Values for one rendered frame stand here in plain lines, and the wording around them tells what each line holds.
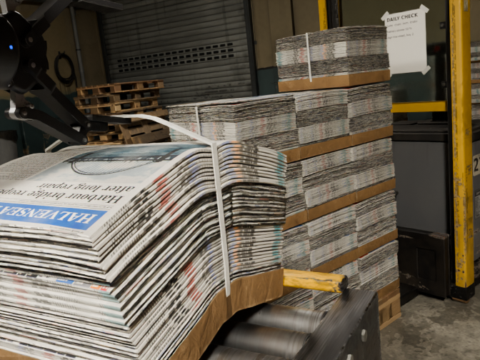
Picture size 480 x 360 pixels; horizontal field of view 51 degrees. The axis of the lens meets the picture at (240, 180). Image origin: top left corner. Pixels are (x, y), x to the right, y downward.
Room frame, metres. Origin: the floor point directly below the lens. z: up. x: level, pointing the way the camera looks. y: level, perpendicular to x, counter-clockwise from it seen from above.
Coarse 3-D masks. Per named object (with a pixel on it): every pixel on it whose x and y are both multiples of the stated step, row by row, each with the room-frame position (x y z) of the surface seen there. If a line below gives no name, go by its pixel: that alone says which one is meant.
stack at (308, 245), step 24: (288, 168) 1.71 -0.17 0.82; (312, 168) 1.79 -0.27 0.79; (336, 168) 1.88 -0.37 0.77; (288, 192) 1.70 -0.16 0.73; (312, 192) 1.78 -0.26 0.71; (336, 192) 1.87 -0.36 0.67; (288, 216) 1.69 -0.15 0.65; (336, 216) 1.86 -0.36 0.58; (288, 240) 1.67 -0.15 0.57; (312, 240) 1.77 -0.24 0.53; (336, 240) 1.85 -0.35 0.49; (288, 264) 1.67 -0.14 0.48; (312, 264) 1.75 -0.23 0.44
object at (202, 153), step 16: (128, 144) 0.71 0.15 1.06; (144, 144) 0.67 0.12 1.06; (160, 144) 0.65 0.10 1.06; (176, 144) 0.63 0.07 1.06; (192, 144) 0.62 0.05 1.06; (208, 144) 0.61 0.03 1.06; (224, 144) 0.63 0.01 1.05; (208, 160) 0.58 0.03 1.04; (224, 160) 0.61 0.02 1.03; (208, 176) 0.58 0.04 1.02; (224, 176) 0.61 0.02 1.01; (208, 192) 0.57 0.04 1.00; (224, 192) 0.61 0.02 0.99; (208, 208) 0.57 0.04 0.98; (224, 208) 0.61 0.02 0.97; (208, 224) 0.57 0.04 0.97; (208, 240) 0.57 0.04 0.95; (208, 256) 0.57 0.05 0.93
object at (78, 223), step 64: (0, 192) 0.55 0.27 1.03; (64, 192) 0.51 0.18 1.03; (128, 192) 0.47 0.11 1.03; (192, 192) 0.55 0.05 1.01; (0, 256) 0.49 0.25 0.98; (64, 256) 0.44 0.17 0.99; (128, 256) 0.45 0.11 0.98; (192, 256) 0.54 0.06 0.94; (0, 320) 0.55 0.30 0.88; (64, 320) 0.49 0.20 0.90; (128, 320) 0.44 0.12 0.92; (192, 320) 0.53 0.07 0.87
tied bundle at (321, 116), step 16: (288, 96) 1.78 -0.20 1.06; (304, 96) 1.78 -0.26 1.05; (320, 96) 1.82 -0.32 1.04; (336, 96) 1.89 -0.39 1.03; (304, 112) 1.78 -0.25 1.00; (320, 112) 1.83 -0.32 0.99; (336, 112) 1.89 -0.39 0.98; (304, 128) 1.77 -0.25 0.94; (320, 128) 1.81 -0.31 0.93; (336, 128) 1.88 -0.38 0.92; (304, 144) 1.77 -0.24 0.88
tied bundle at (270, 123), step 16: (176, 112) 1.80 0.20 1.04; (192, 112) 1.73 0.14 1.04; (208, 112) 1.66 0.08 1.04; (224, 112) 1.60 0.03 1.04; (240, 112) 1.58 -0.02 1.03; (256, 112) 1.62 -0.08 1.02; (272, 112) 1.67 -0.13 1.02; (288, 112) 1.72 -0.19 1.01; (192, 128) 1.74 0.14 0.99; (208, 128) 1.67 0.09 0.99; (224, 128) 1.61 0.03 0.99; (240, 128) 1.58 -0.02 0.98; (256, 128) 1.62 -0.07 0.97; (272, 128) 1.67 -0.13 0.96; (288, 128) 1.72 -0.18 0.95; (256, 144) 1.61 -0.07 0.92; (272, 144) 1.66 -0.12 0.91; (288, 144) 1.71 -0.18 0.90
